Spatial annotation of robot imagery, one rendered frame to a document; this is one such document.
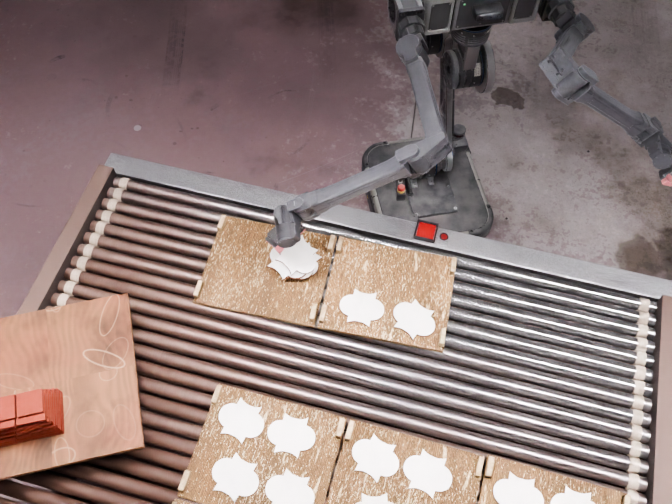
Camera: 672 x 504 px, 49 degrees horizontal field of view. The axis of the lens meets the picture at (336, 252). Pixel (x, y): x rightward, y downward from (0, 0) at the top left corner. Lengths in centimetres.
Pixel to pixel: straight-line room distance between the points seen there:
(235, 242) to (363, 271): 45
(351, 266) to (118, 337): 79
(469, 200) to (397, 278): 115
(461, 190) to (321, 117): 98
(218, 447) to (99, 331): 51
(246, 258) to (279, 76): 199
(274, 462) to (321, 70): 266
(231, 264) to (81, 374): 60
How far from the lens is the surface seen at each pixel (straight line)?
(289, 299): 242
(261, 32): 458
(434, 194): 350
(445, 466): 225
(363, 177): 217
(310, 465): 222
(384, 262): 249
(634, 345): 256
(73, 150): 418
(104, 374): 230
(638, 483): 240
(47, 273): 262
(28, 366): 238
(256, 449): 224
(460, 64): 273
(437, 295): 245
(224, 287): 246
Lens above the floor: 309
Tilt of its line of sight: 59 degrees down
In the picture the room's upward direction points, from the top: 1 degrees clockwise
